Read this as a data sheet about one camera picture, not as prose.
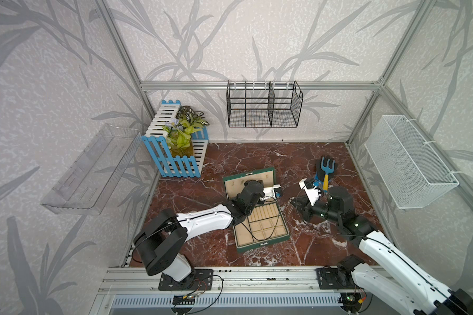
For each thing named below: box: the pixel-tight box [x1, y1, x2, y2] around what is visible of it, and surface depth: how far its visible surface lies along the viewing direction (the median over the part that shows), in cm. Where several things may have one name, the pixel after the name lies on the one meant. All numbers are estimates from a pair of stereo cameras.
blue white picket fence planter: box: [141, 99, 209, 178], surface depth 100 cm
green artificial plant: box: [162, 105, 211, 157], surface depth 98 cm
